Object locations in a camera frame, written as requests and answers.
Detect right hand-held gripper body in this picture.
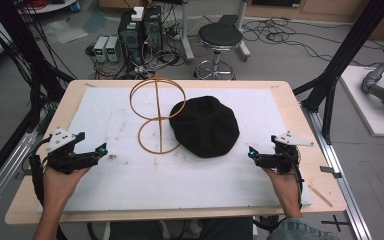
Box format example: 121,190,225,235
255,131,315,175

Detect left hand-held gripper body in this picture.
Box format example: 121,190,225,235
41,126,100,175

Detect black beret hat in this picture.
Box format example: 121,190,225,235
168,95,241,159

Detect wooden ring stand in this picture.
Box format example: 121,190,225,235
129,73,187,155

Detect person's left hand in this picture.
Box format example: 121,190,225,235
42,165,92,214

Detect person's right hand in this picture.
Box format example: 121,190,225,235
261,166,303,219

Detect wooden stick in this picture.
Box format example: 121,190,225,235
307,184,334,208

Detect white foam mat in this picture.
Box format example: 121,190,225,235
40,87,314,213

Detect white floor board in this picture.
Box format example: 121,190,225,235
339,65,384,139

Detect grey power supply unit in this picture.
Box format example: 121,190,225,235
105,35,120,63
93,35,110,63

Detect person's legs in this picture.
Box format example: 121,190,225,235
109,217,254,240

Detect black round stool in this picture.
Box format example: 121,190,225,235
193,22,244,81

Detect black computer tower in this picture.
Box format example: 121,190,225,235
117,11,145,66
143,5,164,54

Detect white small box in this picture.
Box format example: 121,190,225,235
131,6,146,22

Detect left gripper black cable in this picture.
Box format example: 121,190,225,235
28,134,68,240

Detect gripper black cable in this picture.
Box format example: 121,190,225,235
252,146,306,232
28,134,68,240

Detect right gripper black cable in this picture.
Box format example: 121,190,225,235
252,146,306,232

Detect aluminium rail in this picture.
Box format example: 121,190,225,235
0,129,40,224
301,103,374,240

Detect black metal frame post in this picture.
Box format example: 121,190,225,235
0,0,75,198
292,0,384,145

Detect black floor cables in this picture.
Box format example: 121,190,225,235
239,17,384,68

